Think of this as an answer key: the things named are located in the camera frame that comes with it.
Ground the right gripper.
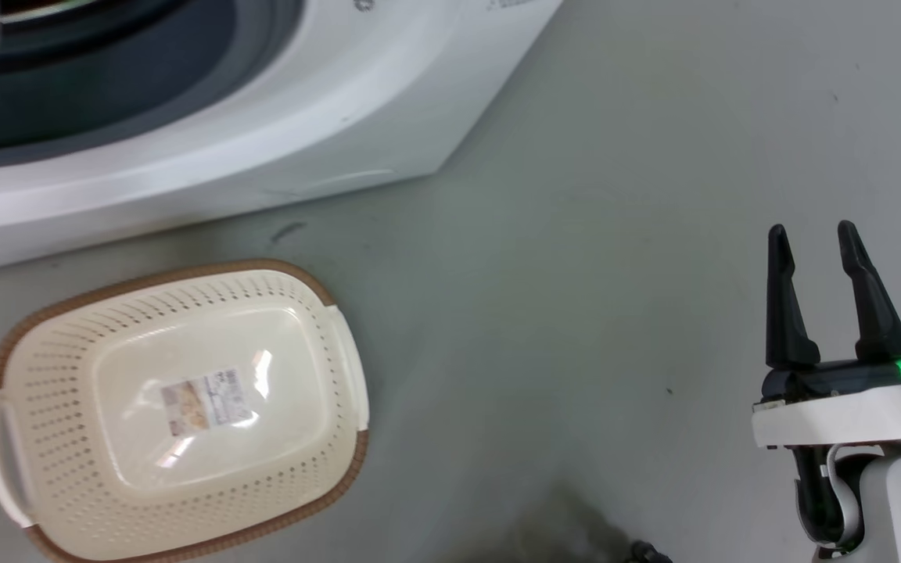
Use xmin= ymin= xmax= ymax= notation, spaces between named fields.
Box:
xmin=751 ymin=220 xmax=901 ymax=450

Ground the white washing machine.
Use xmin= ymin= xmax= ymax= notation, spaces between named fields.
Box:
xmin=0 ymin=0 xmax=564 ymax=277

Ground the cream perforated laundry basket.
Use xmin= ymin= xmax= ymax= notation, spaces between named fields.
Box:
xmin=0 ymin=259 xmax=371 ymax=563

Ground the paper label sticker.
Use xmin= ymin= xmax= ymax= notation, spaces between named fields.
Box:
xmin=160 ymin=368 xmax=255 ymax=439

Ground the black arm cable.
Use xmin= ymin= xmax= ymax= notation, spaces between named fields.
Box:
xmin=792 ymin=444 xmax=846 ymax=548

